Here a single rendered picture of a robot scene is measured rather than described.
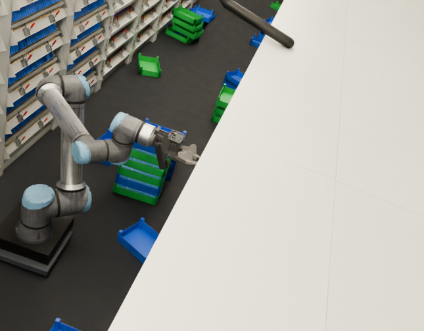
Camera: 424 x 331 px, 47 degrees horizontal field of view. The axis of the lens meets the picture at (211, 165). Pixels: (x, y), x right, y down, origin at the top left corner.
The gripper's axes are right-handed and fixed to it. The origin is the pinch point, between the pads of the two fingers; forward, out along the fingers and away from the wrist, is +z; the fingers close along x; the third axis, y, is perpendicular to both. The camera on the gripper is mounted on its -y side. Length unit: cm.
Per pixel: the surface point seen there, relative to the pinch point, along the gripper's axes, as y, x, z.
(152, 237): -103, 54, -12
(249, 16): 76, -47, 2
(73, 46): -49, 137, -118
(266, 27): 76, -47, 6
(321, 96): 73, -66, 23
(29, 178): -107, 61, -99
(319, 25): 73, -19, 19
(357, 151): 74, -82, 30
